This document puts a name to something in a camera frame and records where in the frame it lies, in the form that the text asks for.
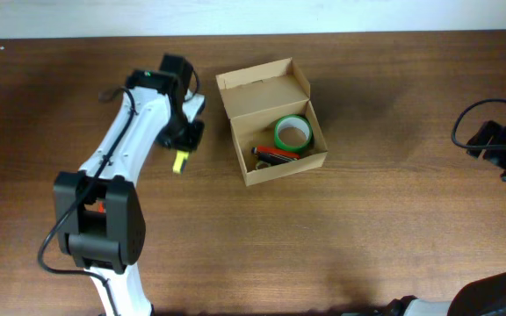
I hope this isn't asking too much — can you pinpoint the yellow highlighter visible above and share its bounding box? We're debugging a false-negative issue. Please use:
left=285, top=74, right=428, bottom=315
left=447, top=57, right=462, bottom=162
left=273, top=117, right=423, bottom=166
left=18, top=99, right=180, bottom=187
left=172, top=150, right=190, bottom=174

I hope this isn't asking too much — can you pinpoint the yellow clear tape roll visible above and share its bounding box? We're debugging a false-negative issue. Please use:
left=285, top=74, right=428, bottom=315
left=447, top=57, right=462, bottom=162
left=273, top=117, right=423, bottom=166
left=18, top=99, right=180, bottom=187
left=255, top=161, right=271, bottom=170

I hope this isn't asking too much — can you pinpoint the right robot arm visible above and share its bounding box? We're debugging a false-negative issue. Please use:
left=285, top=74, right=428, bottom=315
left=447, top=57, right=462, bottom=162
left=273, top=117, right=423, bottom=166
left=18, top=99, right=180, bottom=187
left=381, top=121, right=506, bottom=316

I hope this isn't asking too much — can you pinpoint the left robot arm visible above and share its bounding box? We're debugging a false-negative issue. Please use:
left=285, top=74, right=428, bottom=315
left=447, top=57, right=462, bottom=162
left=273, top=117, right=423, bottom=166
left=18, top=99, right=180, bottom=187
left=37, top=54, right=206, bottom=315

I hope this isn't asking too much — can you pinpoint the cardboard box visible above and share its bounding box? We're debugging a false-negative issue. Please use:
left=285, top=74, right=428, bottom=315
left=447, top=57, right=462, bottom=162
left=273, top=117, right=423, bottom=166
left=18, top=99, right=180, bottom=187
left=216, top=58, right=328, bottom=186

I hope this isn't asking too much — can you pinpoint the green tape roll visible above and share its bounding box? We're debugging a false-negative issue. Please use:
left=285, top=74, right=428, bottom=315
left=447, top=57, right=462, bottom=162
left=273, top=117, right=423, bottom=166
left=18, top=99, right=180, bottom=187
left=274, top=115, right=313, bottom=154

